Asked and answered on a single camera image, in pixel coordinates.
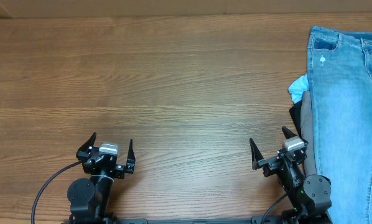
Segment grey garment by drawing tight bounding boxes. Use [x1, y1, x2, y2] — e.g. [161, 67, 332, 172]
[299, 91, 317, 175]

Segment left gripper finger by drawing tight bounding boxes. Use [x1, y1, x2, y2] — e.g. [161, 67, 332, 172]
[76, 132, 96, 161]
[125, 139, 136, 174]

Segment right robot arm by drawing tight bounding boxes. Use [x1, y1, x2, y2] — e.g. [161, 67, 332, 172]
[249, 126, 332, 224]

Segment light blue shirt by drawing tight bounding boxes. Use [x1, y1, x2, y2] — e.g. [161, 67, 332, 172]
[288, 74, 309, 104]

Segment light blue denim jeans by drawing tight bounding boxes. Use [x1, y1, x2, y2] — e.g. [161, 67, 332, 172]
[307, 27, 372, 223]

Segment black garment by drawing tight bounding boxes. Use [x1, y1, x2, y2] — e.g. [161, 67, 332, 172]
[289, 100, 302, 136]

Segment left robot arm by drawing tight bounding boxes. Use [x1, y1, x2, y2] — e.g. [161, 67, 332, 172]
[67, 133, 136, 223]

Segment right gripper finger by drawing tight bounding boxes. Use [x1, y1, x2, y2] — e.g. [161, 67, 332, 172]
[281, 126, 308, 145]
[249, 138, 264, 170]

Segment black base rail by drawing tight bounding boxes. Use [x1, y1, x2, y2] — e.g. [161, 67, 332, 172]
[67, 216, 287, 224]

